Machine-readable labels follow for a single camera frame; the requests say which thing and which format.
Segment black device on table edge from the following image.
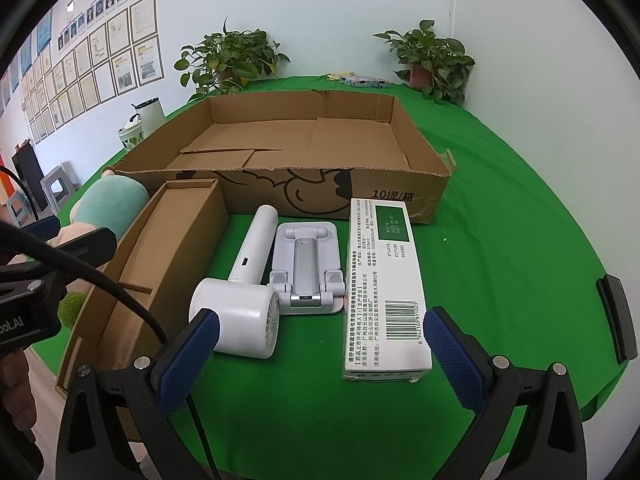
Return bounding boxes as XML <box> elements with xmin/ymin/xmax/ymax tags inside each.
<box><xmin>596</xmin><ymin>274</ymin><xmax>638</xmax><ymax>364</ymax></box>

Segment black cable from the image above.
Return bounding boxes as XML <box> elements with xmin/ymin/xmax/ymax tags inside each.
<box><xmin>0</xmin><ymin>164</ymin><xmax>222</xmax><ymax>480</ymax></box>

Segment framed certificates on wall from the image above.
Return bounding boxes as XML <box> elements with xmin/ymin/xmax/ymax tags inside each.
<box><xmin>1</xmin><ymin>0</ymin><xmax>165</xmax><ymax>143</ymax></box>

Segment right potted green plant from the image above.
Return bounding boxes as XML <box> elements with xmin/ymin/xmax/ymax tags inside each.
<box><xmin>374</xmin><ymin>18</ymin><xmax>475</xmax><ymax>106</ymax></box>

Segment small narrow cardboard box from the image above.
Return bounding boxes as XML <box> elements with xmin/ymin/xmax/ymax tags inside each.
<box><xmin>56</xmin><ymin>179</ymin><xmax>229</xmax><ymax>398</ymax></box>

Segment white hair dryer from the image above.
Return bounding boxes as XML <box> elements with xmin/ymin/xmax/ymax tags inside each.
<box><xmin>189</xmin><ymin>205</ymin><xmax>280</xmax><ymax>360</ymax></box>

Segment potted green plant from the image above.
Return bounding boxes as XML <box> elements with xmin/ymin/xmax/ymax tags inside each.
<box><xmin>174</xmin><ymin>23</ymin><xmax>291</xmax><ymax>103</ymax></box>
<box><xmin>374</xmin><ymin>18</ymin><xmax>475</xmax><ymax>106</ymax></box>

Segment large cardboard box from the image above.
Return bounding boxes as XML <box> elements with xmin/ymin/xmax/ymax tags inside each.
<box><xmin>114</xmin><ymin>90</ymin><xmax>452</xmax><ymax>223</ymax></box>

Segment pink teal plush toy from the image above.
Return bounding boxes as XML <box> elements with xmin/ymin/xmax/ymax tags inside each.
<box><xmin>8</xmin><ymin>168</ymin><xmax>151</xmax><ymax>328</ymax></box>

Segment white green medicine box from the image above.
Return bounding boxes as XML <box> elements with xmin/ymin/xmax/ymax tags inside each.
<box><xmin>343</xmin><ymin>198</ymin><xmax>432</xmax><ymax>382</ymax></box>

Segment colourful packet at back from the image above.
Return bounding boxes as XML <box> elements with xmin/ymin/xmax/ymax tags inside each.
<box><xmin>340</xmin><ymin>75</ymin><xmax>390</xmax><ymax>88</ymax></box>

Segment green patterned cup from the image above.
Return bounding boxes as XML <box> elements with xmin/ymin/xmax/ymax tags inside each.
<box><xmin>118</xmin><ymin>113</ymin><xmax>144</xmax><ymax>152</ymax></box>

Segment person's left hand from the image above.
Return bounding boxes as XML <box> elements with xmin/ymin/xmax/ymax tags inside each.
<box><xmin>1</xmin><ymin>349</ymin><xmax>37</xmax><ymax>431</ymax></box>

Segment grey plastic stool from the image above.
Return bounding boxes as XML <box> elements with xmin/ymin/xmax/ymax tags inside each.
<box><xmin>40</xmin><ymin>162</ymin><xmax>80</xmax><ymax>214</ymax></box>

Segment small clear plastic wrapper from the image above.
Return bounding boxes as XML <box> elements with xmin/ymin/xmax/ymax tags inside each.
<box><xmin>439</xmin><ymin>148</ymin><xmax>458</xmax><ymax>174</ymax></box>

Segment white folding phone stand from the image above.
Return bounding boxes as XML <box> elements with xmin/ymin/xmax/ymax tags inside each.
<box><xmin>269</xmin><ymin>221</ymin><xmax>346</xmax><ymax>315</ymax></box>

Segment white mug with lid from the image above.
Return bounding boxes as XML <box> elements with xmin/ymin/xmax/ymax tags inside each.
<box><xmin>130</xmin><ymin>98</ymin><xmax>167</xmax><ymax>139</ymax></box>

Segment left potted green plant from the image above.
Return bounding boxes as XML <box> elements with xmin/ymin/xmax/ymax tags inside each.
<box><xmin>174</xmin><ymin>23</ymin><xmax>291</xmax><ymax>103</ymax></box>

